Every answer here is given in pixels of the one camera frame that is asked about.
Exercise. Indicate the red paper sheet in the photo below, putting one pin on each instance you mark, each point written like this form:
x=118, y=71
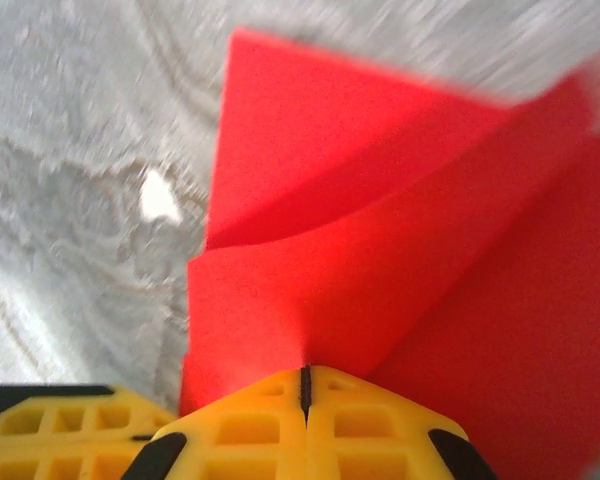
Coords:
x=380, y=225

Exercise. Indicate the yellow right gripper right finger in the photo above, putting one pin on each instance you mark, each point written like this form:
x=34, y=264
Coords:
x=370, y=440

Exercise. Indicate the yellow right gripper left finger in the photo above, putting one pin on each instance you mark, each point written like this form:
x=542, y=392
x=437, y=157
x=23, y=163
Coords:
x=240, y=440

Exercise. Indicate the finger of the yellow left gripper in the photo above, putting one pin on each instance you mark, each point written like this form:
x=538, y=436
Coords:
x=80, y=415
x=55, y=462

